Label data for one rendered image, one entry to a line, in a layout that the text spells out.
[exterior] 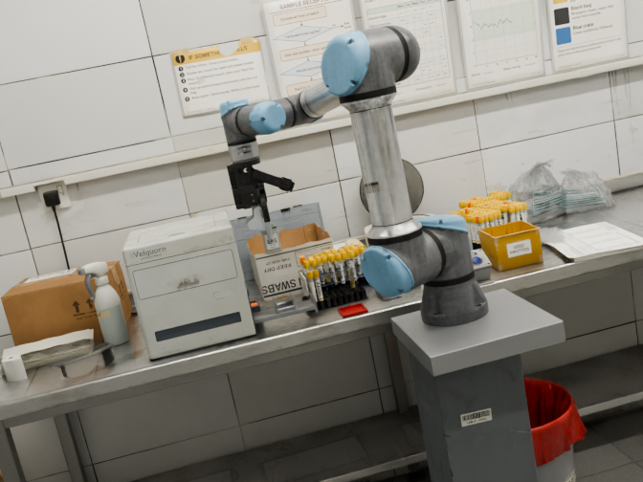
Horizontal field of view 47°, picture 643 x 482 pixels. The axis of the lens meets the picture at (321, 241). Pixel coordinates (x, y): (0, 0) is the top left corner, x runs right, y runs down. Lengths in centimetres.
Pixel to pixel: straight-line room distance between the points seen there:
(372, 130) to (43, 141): 133
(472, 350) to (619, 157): 157
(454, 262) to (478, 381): 26
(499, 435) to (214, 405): 125
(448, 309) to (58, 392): 97
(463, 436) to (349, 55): 85
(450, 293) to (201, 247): 64
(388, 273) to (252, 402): 130
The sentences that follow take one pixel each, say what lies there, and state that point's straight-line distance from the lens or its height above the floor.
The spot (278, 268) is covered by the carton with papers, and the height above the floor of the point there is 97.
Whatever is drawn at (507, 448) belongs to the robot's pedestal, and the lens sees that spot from 175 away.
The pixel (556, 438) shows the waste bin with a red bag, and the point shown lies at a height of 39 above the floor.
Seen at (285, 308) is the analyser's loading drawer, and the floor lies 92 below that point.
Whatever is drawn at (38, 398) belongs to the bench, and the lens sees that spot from 196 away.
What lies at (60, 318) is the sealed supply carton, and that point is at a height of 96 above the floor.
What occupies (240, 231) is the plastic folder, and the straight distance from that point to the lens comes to 250.
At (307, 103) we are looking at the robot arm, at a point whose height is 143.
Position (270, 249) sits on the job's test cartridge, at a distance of 191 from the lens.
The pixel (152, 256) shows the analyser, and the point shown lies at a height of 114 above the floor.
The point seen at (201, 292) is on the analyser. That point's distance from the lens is 189.
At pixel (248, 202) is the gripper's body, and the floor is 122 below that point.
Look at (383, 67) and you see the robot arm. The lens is 146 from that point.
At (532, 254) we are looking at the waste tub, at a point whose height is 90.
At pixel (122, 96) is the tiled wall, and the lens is 248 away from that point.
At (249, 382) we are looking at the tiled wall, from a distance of 266.
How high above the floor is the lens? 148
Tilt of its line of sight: 12 degrees down
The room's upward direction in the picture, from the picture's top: 11 degrees counter-clockwise
